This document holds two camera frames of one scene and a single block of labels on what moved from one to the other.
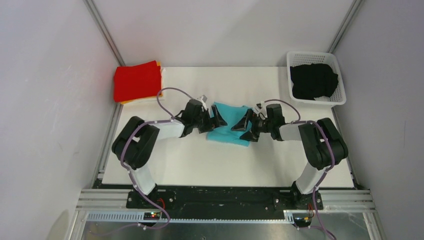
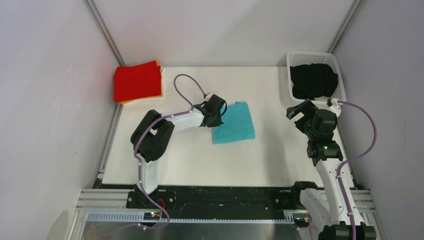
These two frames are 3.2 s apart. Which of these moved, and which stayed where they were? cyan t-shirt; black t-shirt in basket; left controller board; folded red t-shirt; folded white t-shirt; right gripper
Moved: right gripper; cyan t-shirt
Stayed: black t-shirt in basket; folded red t-shirt; folded white t-shirt; left controller board
